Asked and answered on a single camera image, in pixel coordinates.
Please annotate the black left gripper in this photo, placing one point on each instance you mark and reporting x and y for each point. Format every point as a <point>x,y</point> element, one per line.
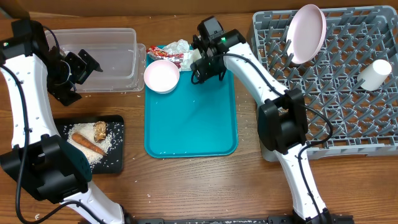
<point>60,93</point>

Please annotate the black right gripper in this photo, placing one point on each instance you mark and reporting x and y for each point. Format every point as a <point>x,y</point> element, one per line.
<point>203,72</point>

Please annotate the foil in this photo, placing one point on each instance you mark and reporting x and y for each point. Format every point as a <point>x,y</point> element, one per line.
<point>181,46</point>

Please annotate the pink bowl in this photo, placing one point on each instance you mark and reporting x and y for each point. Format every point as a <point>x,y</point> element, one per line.
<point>161,76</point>

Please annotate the red snack wrapper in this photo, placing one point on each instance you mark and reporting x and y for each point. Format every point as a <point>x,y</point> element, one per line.
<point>156,53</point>

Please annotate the brown food lump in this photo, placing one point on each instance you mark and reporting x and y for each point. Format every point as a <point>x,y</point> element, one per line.
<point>99,131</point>

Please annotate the carrot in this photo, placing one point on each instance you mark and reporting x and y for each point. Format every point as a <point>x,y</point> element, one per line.
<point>81,140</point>

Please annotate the pink plate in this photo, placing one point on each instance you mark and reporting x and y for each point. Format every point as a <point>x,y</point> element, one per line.
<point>306,32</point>

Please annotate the cream cup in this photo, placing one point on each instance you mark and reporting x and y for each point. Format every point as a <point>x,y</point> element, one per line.
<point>374,75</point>

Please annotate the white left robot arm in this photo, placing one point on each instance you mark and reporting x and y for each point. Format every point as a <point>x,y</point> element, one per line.
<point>41,162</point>

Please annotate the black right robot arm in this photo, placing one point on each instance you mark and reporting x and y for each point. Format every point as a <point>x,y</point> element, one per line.
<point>281,113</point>

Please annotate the clear plastic bin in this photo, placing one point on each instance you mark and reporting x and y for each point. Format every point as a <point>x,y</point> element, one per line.
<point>121,58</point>

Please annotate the teal plastic tray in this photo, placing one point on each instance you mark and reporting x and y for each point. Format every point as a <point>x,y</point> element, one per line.
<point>193,120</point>

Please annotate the white rice pile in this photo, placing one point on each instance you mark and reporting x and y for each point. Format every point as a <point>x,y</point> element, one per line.
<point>88,132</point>

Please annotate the black tray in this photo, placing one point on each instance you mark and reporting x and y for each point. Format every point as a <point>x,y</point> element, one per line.
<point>112,163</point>

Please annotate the grey dish rack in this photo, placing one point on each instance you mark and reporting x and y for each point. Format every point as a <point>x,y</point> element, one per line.
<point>364,122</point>

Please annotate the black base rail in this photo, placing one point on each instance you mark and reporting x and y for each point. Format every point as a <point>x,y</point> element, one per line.
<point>283,219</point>

